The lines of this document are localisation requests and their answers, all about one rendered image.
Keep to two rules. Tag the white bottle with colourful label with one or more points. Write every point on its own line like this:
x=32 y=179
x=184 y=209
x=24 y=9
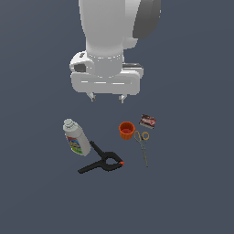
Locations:
x=76 y=138

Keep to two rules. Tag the small dark red box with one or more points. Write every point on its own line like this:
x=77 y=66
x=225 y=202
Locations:
x=147 y=121

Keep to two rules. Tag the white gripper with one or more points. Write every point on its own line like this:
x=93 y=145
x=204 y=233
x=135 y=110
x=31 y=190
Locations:
x=106 y=82

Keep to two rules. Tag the orange cup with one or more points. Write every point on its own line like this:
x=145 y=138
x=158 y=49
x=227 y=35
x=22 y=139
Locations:
x=126 y=130

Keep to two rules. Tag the black spring clamp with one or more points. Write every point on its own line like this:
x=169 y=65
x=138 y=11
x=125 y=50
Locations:
x=103 y=161

